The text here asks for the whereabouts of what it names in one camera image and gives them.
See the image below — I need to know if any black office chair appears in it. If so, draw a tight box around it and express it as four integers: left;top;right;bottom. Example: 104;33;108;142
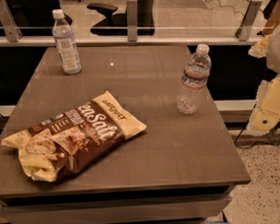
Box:
87;0;155;36

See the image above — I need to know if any middle metal railing bracket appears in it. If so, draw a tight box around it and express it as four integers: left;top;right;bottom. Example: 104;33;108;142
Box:
126;0;138;41

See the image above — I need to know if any tall labelled water bottle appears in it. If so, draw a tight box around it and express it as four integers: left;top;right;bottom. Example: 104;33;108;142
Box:
52;9;82;75

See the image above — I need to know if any wooden board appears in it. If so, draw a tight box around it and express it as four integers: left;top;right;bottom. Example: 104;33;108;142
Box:
262;0;280;35

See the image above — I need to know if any black power cable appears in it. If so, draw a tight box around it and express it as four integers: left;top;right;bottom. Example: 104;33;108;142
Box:
233;102;280;150

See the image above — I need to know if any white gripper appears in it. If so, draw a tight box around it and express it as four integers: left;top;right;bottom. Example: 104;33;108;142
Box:
246;24;280;132

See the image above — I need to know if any metal railing bracket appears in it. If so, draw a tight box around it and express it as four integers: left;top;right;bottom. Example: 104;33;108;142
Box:
235;1;262;41
0;0;23;42
126;0;138;41

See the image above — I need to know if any clear crinkled water bottle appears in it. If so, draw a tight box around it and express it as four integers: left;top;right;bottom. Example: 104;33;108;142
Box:
176;44;212;114

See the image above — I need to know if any right metal railing bracket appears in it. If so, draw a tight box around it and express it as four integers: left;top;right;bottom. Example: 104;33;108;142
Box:
235;1;262;41

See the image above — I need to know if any left metal railing bracket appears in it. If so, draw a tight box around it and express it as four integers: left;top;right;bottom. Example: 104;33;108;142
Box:
0;0;23;42

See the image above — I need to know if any brown sea salt chip bag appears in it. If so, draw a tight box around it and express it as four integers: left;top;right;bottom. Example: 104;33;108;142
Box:
2;91;146;182

